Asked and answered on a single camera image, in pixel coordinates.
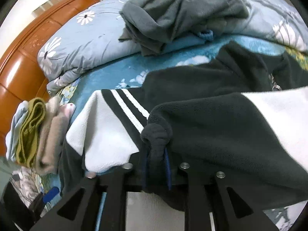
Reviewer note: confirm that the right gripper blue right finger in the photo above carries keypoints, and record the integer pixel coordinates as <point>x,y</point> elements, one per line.
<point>212,204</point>

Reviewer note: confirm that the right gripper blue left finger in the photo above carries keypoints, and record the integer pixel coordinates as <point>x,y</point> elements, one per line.
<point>97,202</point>

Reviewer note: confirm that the black and white fleece jacket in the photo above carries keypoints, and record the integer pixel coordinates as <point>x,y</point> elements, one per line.
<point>241,113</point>

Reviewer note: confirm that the beige folded garment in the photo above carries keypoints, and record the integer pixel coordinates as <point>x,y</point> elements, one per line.
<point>51,137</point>

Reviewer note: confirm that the olive green knit sweater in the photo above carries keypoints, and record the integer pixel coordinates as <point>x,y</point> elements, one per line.
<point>28,140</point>

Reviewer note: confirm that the pink folded garment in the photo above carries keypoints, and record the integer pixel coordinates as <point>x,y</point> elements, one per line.
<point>68,109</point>

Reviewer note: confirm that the light blue folded garment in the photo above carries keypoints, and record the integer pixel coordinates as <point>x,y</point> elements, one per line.
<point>11,139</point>

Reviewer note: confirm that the teal floral bed blanket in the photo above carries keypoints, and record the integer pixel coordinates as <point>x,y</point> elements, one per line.
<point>131,71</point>

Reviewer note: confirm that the wooden headboard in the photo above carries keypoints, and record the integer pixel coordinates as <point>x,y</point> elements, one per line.
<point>21,77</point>

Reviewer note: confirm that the blue floral duvet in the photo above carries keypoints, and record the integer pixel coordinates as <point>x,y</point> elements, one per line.
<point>91,38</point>

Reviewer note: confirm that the dark grey garment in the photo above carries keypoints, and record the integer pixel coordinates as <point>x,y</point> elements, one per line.
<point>155,23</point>

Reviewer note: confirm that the wall switch panel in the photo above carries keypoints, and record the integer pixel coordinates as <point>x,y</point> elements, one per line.
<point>44,7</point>

